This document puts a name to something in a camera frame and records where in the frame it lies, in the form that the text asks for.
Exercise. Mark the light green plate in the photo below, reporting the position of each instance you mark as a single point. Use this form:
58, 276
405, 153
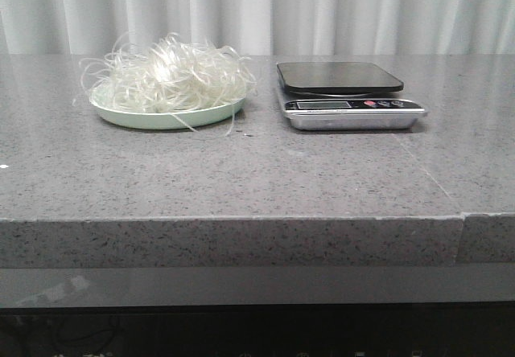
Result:
162, 121

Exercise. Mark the white curtain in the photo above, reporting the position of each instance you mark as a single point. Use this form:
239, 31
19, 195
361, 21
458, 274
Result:
263, 27

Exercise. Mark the white vermicelli noodle bundle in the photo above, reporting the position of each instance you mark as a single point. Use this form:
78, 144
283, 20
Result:
168, 77

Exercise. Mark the silver digital kitchen scale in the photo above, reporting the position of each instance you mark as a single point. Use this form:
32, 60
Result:
343, 96

